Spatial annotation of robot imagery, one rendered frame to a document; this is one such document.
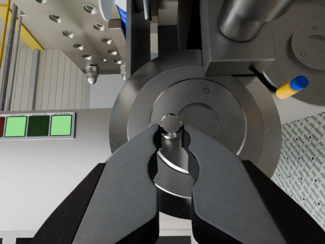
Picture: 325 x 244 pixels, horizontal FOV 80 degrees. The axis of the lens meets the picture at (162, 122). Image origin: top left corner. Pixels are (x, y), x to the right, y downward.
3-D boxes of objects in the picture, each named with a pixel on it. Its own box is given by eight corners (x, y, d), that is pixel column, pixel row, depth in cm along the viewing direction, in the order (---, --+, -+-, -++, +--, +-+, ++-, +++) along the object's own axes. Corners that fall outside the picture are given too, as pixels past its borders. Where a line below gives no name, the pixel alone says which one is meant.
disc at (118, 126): (278, 51, 18) (287, 227, 15) (275, 54, 18) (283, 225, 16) (117, 45, 18) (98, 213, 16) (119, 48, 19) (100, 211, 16)
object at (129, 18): (131, -73, 22) (130, 80, 19) (150, 44, 45) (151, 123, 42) (126, -73, 22) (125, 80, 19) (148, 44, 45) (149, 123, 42)
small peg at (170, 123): (184, 134, 12) (160, 136, 12) (181, 138, 15) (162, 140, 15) (181, 112, 12) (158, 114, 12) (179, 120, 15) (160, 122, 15)
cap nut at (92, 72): (96, 65, 52) (96, 81, 51) (101, 71, 55) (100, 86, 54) (82, 66, 52) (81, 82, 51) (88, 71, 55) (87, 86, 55)
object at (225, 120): (261, 160, 14) (161, 186, 14) (250, 160, 16) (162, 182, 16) (230, 67, 16) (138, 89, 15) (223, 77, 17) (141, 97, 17)
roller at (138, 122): (262, 66, 17) (266, 204, 15) (206, 121, 43) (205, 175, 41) (133, 61, 18) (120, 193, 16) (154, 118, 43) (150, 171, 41)
